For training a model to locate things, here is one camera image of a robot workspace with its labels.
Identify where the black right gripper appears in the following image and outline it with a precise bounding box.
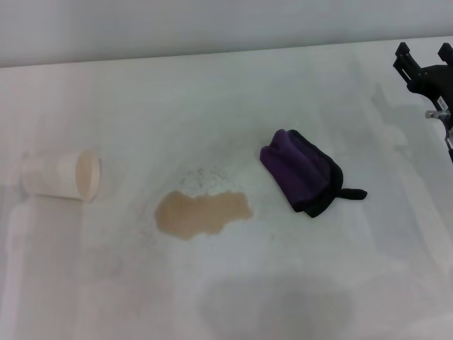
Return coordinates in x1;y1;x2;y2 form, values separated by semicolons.
393;42;453;118

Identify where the purple rag with black trim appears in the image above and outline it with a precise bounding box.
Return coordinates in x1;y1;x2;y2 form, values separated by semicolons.
259;128;368;219

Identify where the white paper cup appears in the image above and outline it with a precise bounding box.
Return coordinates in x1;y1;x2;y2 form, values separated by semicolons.
21;148;103;204

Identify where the brown water stain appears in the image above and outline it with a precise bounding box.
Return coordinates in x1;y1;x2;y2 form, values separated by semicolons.
154;190;254;242

